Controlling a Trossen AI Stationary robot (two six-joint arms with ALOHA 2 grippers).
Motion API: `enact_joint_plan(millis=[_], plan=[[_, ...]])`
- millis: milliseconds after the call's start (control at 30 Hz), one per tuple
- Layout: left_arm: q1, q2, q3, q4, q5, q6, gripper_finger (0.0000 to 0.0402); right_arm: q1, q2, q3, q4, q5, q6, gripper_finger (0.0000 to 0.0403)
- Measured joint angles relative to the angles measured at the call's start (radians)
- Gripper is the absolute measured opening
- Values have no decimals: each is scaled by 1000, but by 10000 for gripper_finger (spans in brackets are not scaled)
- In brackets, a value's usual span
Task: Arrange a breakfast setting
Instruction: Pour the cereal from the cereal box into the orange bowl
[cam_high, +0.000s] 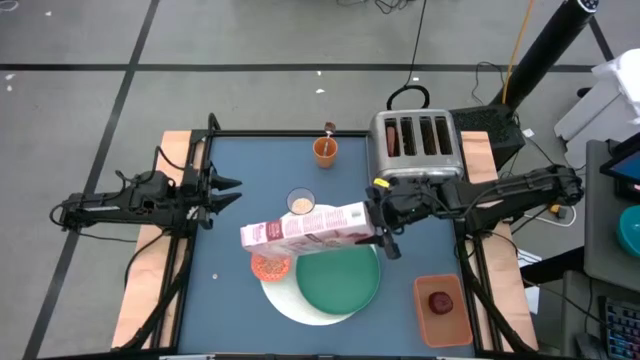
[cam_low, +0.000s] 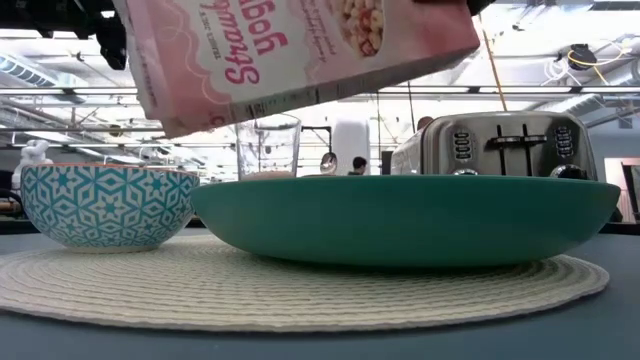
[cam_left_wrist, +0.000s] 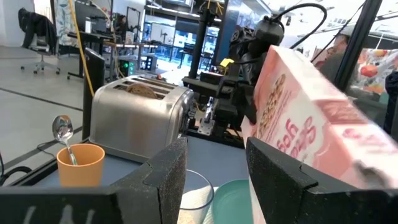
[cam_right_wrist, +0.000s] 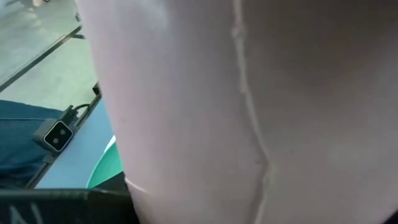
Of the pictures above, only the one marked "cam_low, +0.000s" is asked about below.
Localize pink strawberry yogurt cereal box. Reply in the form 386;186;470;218
112;0;481;140

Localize silver four-slot toaster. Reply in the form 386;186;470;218
389;110;599;182

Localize white figurine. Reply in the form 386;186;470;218
11;139;54;191

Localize blue patterned bowl orange inside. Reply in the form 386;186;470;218
19;162;201;254

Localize clear glass with milk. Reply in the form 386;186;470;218
234;113;303;182

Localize white pillar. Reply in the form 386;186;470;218
332;118;372;176

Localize green round plate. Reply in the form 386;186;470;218
189;174;622;269

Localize white round woven placemat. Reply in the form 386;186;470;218
0;233;611;334

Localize yellow cable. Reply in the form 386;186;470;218
479;14;509;112

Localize black ceiling cable reel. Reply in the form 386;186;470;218
567;43;599;72

